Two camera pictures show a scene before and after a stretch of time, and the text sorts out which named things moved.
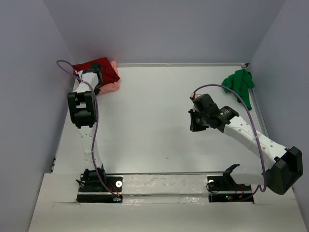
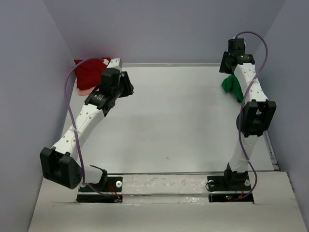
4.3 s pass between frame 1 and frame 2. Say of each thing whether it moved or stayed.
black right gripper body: moved
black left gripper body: moved
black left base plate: stayed
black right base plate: stayed
